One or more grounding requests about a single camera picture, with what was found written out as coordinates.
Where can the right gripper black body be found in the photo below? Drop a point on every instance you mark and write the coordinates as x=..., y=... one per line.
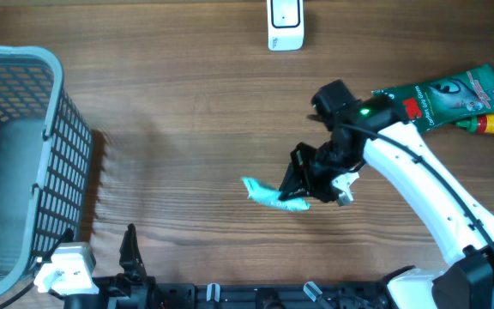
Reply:
x=322, y=166

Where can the grey plastic shopping basket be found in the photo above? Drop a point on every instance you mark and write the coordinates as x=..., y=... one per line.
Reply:
x=45, y=154

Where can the white barcode scanner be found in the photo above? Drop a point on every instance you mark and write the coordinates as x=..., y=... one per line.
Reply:
x=285, y=25

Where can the light green wipes packet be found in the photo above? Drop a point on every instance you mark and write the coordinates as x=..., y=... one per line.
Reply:
x=268, y=196

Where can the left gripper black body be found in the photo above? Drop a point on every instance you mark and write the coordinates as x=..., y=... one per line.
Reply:
x=112, y=287

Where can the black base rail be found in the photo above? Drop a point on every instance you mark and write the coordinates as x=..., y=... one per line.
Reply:
x=308, y=295

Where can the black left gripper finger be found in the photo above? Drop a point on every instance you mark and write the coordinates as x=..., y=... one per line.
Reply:
x=67, y=236
x=130, y=257

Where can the dark green 3M package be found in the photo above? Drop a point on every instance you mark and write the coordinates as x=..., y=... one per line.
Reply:
x=447, y=100

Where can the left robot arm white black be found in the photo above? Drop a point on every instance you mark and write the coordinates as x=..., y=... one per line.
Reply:
x=155, y=299

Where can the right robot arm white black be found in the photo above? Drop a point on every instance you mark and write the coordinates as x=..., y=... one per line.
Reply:
x=378, y=133

